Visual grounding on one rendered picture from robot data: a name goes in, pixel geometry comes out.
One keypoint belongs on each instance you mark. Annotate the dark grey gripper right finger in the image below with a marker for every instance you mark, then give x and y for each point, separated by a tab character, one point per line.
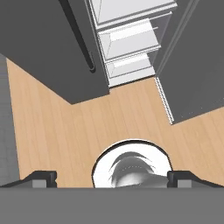
180	177

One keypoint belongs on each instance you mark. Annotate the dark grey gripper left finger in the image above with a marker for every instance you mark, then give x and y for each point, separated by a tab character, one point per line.
43	177

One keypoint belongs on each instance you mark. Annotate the white fridge shelf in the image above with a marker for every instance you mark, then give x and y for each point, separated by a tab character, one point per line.
131	71
131	8
128	40

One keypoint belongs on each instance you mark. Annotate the fridge body with white interior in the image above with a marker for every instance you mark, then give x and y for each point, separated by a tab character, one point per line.
163	32

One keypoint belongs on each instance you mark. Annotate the white round object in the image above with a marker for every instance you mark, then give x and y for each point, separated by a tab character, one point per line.
131	169

